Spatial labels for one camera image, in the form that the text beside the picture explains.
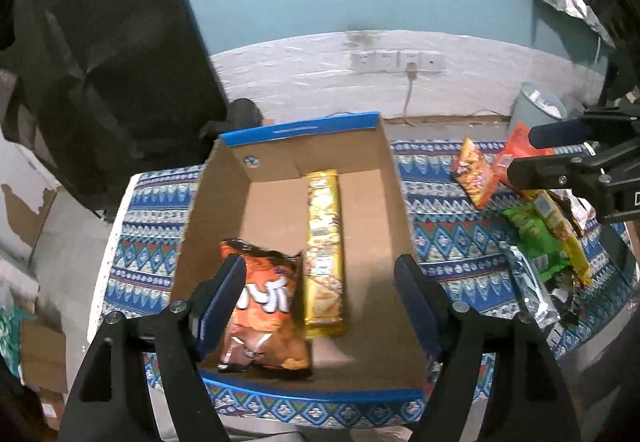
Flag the long yellow cracker packet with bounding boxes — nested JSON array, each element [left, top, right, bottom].
[[303, 170, 348, 338]]

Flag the red orange snack packet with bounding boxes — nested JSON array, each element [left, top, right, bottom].
[[492, 120, 556, 188]]

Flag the silver foil snack packet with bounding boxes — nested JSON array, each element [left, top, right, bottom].
[[500, 244, 561, 330]]

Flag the small orange yellow snack packet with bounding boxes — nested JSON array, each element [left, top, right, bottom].
[[451, 138, 496, 210]]

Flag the blue-rimmed cardboard box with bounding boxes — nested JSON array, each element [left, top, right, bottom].
[[170, 112, 431, 405]]

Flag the grey trash bin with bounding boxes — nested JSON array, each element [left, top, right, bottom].
[[509, 82, 568, 143]]

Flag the orange chip bag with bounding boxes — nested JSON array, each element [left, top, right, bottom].
[[217, 238, 313, 379]]

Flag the large black furniture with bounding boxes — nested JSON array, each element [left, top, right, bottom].
[[0, 0, 232, 215]]

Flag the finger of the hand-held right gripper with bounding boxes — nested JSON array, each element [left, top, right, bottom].
[[529, 102, 640, 149], [502, 153, 608, 195]]

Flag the green snack packet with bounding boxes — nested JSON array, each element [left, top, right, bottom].
[[502, 202, 571, 280]]

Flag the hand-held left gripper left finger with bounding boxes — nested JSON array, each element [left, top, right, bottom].
[[59, 253, 248, 442]]

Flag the grey plug cable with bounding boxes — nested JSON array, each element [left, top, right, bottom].
[[401, 63, 417, 120]]

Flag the black cylindrical device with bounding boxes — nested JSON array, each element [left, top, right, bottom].
[[227, 98, 263, 129]]

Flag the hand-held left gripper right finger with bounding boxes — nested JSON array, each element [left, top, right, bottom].
[[393, 253, 583, 442]]

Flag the brown cardboard carton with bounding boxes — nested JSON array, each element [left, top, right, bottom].
[[19, 319, 69, 394]]

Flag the torn white cardboard sheet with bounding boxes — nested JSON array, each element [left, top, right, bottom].
[[0, 134, 62, 265]]

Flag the blue patterned blanket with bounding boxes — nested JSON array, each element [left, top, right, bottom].
[[100, 139, 636, 428]]

